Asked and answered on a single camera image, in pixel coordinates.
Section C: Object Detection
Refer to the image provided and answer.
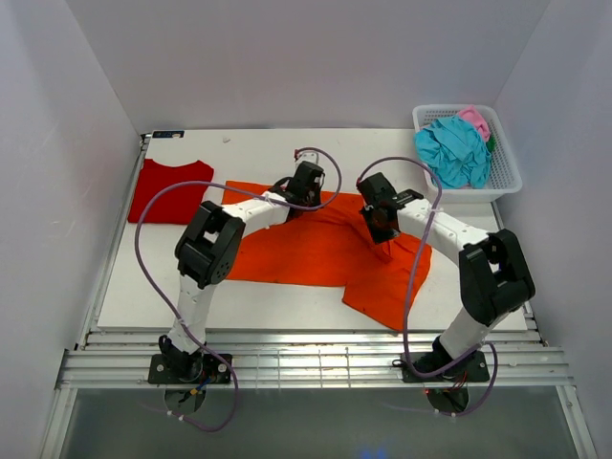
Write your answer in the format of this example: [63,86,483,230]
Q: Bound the orange t shirt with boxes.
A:
[229,191,432,331]

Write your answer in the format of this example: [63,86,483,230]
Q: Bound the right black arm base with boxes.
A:
[391,349,490,383]

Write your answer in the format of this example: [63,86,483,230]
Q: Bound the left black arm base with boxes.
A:
[147,336,232,385]

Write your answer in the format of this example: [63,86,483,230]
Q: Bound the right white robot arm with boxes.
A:
[357,172,536,380]

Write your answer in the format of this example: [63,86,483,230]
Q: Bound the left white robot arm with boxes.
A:
[159,162,324,383]

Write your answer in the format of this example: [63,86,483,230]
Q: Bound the blue t shirt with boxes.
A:
[414,115,492,189]

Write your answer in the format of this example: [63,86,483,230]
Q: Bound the folded red t shirt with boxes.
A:
[127,159,216,225]

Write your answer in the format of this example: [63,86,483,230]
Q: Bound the green garment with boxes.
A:
[486,136,496,153]

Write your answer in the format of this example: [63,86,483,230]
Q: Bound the white plastic basket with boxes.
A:
[412,104,522,204]

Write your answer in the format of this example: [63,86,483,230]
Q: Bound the pink t shirt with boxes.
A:
[457,105,491,142]

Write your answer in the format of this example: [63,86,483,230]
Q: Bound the blue label sticker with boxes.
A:
[152,130,185,139]

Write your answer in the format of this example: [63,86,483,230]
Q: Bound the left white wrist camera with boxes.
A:
[294,148,319,167]

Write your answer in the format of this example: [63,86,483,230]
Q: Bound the aluminium table frame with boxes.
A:
[41,128,597,458]

